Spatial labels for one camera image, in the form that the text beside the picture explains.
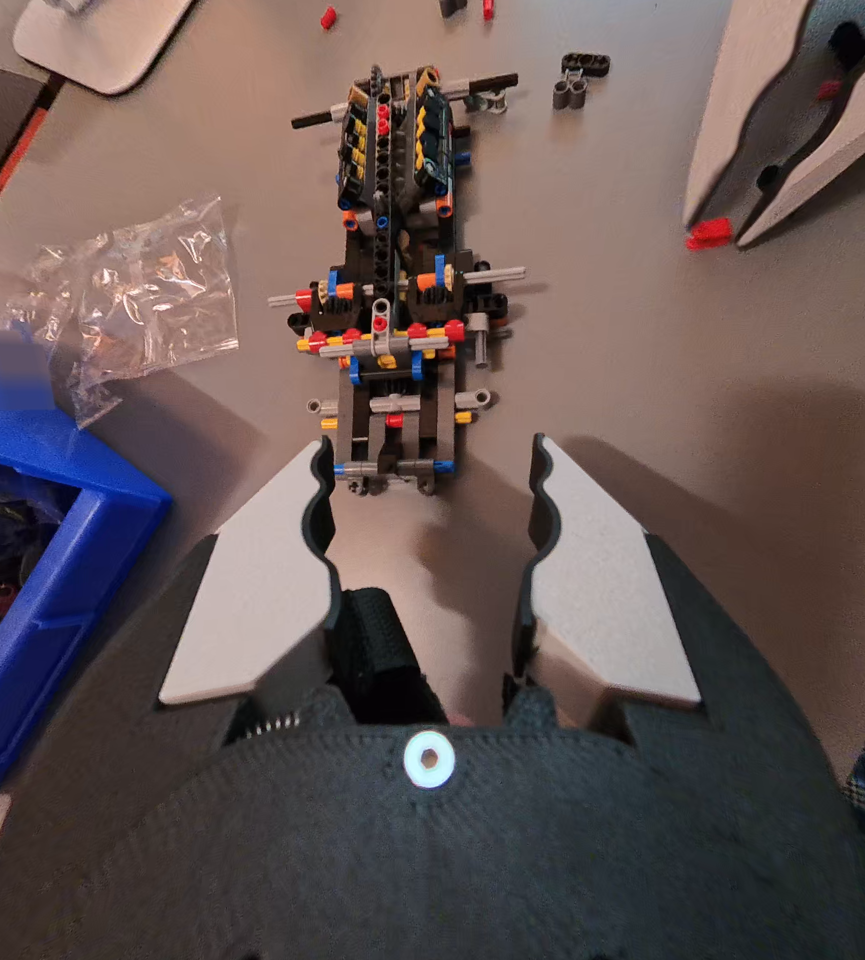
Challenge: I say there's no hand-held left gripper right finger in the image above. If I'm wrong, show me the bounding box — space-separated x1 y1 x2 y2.
509 432 705 711

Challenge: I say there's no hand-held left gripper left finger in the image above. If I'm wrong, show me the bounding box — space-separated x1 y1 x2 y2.
157 435 344 706

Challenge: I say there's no red lego cube connector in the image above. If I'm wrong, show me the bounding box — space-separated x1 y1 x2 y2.
685 216 734 252

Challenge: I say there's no large lego vehicle model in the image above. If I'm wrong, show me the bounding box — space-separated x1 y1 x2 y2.
267 63 548 498

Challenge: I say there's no blue plastic storage bin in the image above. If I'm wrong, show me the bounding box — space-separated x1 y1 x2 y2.
0 322 175 837

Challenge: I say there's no clear plastic bag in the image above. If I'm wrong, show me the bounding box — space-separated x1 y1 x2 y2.
6 195 241 430

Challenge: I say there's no white stand base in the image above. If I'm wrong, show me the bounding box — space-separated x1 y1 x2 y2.
12 0 199 97

